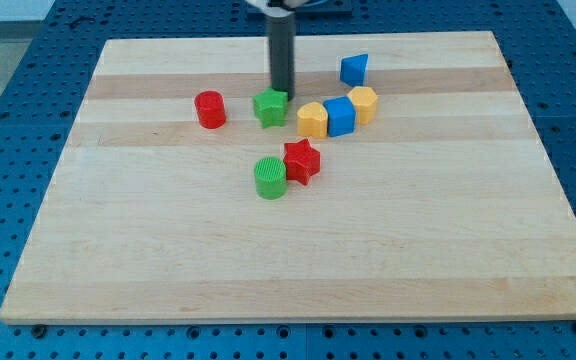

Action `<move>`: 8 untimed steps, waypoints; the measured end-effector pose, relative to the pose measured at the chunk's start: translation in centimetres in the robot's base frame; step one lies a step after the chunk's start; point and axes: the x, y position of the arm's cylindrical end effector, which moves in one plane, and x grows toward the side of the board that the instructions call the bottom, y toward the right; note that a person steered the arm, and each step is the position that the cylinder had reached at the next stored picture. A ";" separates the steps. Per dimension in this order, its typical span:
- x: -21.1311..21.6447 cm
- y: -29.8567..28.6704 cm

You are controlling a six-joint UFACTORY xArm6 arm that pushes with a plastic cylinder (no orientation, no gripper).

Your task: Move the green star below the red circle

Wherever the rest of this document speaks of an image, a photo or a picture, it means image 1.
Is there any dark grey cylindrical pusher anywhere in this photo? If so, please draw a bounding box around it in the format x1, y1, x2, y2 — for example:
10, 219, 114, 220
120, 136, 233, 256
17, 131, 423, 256
266, 8, 296, 100

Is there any green star block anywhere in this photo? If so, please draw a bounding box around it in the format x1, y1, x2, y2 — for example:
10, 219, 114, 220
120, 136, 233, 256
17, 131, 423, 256
253, 87, 288, 128

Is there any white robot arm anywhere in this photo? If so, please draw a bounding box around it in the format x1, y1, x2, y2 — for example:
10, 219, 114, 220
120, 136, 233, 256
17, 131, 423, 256
246, 0, 308, 101

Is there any red star block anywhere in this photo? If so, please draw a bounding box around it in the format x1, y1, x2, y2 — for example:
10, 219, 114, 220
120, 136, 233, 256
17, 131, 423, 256
283, 138, 321, 185

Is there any blue triangle block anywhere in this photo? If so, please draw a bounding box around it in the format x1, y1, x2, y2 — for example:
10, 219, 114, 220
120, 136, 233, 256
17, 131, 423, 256
339, 54, 369, 86

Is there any yellow heart block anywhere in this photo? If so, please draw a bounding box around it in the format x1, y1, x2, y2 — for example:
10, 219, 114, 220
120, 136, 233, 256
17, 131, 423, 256
297, 102, 328, 138

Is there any blue cube block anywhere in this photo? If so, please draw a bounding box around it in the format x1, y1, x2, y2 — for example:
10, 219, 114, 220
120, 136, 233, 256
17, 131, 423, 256
323, 96, 356, 137

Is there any red cylinder block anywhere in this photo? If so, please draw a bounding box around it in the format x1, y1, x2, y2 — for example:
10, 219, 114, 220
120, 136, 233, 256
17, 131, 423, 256
194, 90, 227, 129

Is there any yellow hexagon block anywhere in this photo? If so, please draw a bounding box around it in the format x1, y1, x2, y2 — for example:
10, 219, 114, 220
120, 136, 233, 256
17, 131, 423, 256
348, 86, 378, 125

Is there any green cylinder block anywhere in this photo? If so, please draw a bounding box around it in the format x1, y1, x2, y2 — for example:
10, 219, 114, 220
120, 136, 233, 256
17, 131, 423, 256
253, 157, 287, 200

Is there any wooden board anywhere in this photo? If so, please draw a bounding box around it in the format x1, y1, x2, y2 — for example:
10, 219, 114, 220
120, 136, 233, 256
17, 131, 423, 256
0, 31, 576, 325

